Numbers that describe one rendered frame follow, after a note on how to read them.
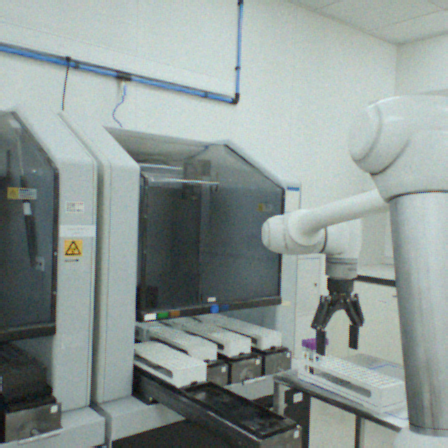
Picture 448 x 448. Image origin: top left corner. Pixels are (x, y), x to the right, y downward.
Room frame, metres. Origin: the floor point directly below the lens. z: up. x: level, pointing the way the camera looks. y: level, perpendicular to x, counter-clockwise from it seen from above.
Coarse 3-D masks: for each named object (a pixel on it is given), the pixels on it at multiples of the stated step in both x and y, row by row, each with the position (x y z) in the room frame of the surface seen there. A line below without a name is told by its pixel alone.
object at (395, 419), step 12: (348, 360) 1.71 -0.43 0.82; (360, 360) 1.71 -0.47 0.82; (372, 360) 1.72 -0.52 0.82; (384, 360) 1.73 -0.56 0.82; (288, 372) 1.55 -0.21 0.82; (384, 372) 1.60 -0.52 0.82; (396, 372) 1.60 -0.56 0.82; (276, 384) 1.51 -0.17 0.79; (288, 384) 1.47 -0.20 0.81; (300, 384) 1.45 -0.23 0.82; (312, 384) 1.45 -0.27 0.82; (276, 396) 1.51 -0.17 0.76; (312, 396) 1.40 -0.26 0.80; (324, 396) 1.37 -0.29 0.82; (336, 396) 1.37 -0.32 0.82; (276, 408) 1.51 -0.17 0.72; (348, 408) 1.31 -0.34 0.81; (360, 408) 1.29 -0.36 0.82; (396, 408) 1.30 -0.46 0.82; (360, 420) 1.78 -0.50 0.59; (372, 420) 1.26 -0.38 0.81; (384, 420) 1.23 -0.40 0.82; (396, 420) 1.23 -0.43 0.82; (360, 432) 1.77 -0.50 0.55; (360, 444) 1.77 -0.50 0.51
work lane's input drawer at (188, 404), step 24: (144, 384) 1.50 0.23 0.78; (168, 384) 1.42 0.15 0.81; (192, 384) 1.41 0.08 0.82; (216, 384) 1.43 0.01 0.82; (192, 408) 1.31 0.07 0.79; (216, 408) 1.26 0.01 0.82; (240, 408) 1.30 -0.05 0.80; (264, 408) 1.27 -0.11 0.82; (216, 432) 1.23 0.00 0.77; (240, 432) 1.16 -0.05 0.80; (264, 432) 1.13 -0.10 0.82; (288, 432) 1.17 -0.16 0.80
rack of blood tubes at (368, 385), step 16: (304, 368) 1.48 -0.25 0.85; (320, 368) 1.43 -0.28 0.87; (336, 368) 1.41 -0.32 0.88; (352, 368) 1.42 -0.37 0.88; (320, 384) 1.43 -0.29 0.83; (336, 384) 1.44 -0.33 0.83; (352, 384) 1.46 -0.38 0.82; (368, 384) 1.30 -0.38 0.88; (384, 384) 1.31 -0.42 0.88; (400, 384) 1.31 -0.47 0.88; (352, 400) 1.34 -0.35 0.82; (368, 400) 1.30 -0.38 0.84; (384, 400) 1.28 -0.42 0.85; (400, 400) 1.31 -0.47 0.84
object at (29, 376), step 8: (24, 368) 1.32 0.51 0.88; (32, 368) 1.32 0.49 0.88; (40, 368) 1.33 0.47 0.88; (0, 376) 1.28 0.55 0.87; (8, 376) 1.28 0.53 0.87; (16, 376) 1.29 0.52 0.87; (24, 376) 1.31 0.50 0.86; (32, 376) 1.32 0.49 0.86; (40, 376) 1.33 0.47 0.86; (0, 384) 1.28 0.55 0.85; (8, 384) 1.28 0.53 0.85; (16, 384) 1.29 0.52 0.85; (24, 384) 1.31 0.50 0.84; (32, 384) 1.32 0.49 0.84; (40, 384) 1.33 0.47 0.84; (8, 392) 1.28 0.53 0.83; (16, 392) 1.30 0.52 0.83; (24, 392) 1.31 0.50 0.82
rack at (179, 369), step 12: (144, 348) 1.60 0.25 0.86; (156, 348) 1.59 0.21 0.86; (168, 348) 1.60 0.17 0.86; (144, 360) 1.59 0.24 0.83; (156, 360) 1.48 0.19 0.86; (168, 360) 1.48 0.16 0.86; (180, 360) 1.48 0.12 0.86; (192, 360) 1.49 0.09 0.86; (156, 372) 1.48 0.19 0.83; (168, 372) 1.54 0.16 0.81; (180, 372) 1.40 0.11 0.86; (192, 372) 1.42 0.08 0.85; (204, 372) 1.45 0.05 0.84; (180, 384) 1.40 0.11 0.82
